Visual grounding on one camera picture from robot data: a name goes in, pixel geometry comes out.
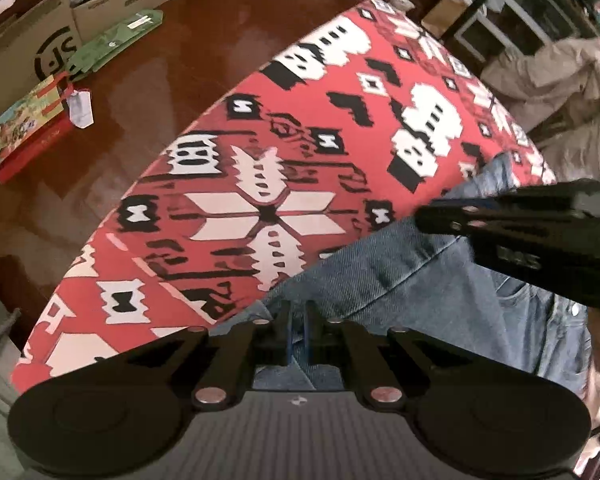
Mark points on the flat green carton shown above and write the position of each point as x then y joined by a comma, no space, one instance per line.
115,42

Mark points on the black desk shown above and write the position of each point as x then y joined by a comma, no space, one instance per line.
485,2

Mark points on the blue denim jeans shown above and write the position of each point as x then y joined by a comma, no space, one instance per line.
430,285

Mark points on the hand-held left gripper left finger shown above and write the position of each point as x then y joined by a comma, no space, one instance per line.
286,335

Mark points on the red patterned blanket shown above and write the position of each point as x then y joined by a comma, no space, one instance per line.
230,160

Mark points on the white paper tag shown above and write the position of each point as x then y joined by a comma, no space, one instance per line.
80,110

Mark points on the open cardboard box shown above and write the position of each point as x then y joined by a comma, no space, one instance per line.
130,0

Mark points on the red printed gift bag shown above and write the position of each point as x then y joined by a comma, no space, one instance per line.
25,130

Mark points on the beige jacket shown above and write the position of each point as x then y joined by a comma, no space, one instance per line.
570,110

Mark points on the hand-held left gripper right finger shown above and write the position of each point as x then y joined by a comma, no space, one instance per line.
312,335

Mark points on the brown paper bag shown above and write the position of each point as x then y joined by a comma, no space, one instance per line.
445,12

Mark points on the white pet bowl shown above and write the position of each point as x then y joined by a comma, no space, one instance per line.
401,2

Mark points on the white cabinet frame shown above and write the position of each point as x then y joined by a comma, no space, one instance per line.
480,30

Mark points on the large cardboard box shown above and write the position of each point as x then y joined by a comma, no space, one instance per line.
15,50

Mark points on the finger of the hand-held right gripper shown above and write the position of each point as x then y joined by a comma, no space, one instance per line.
445,217

